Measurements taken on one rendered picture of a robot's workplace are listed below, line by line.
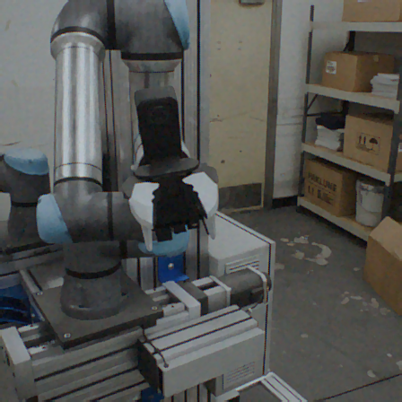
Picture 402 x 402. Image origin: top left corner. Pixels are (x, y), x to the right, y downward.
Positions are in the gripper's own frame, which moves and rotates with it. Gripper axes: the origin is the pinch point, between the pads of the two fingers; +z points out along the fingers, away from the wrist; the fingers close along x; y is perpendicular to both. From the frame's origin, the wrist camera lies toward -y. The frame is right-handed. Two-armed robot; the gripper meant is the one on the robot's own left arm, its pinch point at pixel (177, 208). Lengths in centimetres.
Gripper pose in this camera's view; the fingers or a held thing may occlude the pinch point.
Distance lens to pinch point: 46.8
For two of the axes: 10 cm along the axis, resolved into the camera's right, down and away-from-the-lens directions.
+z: 1.4, 3.3, -9.3
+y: 1.4, 9.3, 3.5
